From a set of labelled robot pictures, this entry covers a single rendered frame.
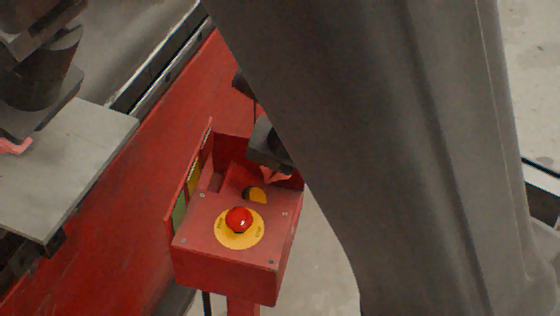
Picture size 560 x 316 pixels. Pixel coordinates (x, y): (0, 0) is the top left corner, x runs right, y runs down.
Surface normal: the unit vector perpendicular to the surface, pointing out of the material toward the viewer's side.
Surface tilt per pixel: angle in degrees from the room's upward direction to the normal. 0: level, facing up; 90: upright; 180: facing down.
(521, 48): 0
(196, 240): 0
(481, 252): 72
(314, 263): 0
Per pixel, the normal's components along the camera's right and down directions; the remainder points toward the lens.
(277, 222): 0.04, -0.64
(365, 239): -0.64, 0.71
